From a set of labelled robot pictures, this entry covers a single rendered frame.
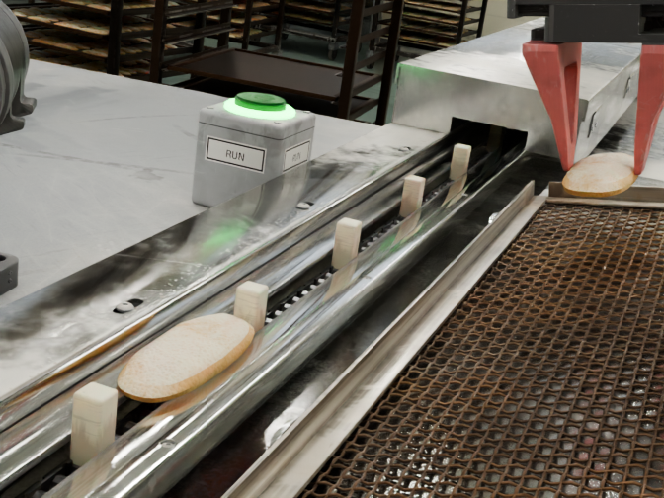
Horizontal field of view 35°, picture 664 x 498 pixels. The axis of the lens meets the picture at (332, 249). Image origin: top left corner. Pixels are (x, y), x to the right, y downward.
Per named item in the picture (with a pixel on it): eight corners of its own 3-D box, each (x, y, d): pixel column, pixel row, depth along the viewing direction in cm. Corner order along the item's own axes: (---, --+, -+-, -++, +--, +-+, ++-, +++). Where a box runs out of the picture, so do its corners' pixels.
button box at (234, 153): (226, 220, 89) (240, 93, 85) (311, 243, 87) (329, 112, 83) (179, 245, 82) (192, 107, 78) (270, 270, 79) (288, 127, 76)
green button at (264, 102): (246, 109, 83) (249, 89, 83) (292, 119, 82) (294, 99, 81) (223, 116, 80) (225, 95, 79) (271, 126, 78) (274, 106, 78)
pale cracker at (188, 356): (205, 315, 54) (207, 294, 53) (271, 334, 53) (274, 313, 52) (94, 388, 45) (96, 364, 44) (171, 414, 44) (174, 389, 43)
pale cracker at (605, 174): (585, 161, 64) (586, 143, 64) (648, 165, 63) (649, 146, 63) (549, 195, 56) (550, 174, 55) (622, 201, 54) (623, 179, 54)
